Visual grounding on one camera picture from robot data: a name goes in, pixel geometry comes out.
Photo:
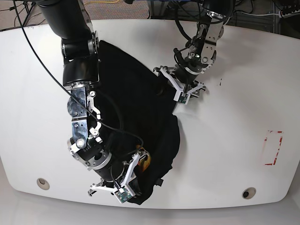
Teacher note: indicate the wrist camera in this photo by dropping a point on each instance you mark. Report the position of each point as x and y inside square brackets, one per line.
[124, 194]
[181, 97]

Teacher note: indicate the table grommet hole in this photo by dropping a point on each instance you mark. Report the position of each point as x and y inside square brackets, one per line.
[43, 184]
[249, 193]

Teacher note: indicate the white power strip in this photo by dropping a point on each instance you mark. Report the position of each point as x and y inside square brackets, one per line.
[289, 11]

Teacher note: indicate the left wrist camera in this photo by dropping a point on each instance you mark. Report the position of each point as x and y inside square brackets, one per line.
[181, 97]

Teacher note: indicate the left table grommet hole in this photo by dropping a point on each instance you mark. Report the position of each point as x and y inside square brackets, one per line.
[43, 184]

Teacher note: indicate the black graphic t-shirt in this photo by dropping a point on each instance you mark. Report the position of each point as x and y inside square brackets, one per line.
[136, 108]

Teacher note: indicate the black tripod stand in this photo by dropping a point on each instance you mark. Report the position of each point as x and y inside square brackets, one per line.
[28, 6]

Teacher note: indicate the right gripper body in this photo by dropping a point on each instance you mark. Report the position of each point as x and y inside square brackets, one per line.
[117, 174]

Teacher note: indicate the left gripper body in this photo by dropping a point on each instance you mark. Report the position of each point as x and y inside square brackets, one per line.
[181, 79]

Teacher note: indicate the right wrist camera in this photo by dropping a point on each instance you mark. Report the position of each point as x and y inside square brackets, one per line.
[124, 194]

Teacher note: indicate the red tape rectangle marking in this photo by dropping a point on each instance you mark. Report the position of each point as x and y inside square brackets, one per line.
[271, 147]

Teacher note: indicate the right table grommet hole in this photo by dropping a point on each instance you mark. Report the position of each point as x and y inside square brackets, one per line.
[249, 193]

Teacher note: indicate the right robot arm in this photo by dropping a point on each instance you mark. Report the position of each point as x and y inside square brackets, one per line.
[80, 45]

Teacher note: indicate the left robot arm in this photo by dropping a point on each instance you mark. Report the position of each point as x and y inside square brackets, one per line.
[199, 52]

